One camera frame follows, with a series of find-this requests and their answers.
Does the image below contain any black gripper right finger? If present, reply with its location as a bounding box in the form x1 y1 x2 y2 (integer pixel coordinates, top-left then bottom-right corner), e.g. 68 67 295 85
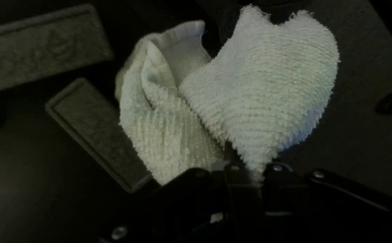
263 162 392 243

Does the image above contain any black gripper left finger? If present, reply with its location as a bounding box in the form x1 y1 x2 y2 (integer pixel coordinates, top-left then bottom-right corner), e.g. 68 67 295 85
99 168 226 243

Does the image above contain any dark rectangular block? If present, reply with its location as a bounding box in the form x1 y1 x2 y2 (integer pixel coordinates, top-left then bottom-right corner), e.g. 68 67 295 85
0 4 114 90
45 78 152 193

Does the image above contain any white towel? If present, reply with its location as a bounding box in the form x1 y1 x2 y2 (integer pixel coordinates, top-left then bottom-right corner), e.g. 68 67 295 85
116 4 340 185

